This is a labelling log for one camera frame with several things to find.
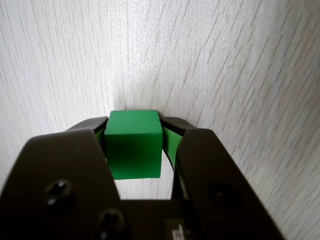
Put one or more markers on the green cube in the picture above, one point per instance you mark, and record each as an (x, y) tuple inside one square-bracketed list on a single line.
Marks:
[(132, 150)]

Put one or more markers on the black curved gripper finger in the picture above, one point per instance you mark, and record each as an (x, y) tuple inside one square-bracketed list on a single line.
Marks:
[(212, 170)]

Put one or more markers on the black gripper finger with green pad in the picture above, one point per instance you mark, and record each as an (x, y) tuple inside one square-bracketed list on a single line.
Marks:
[(62, 175)]

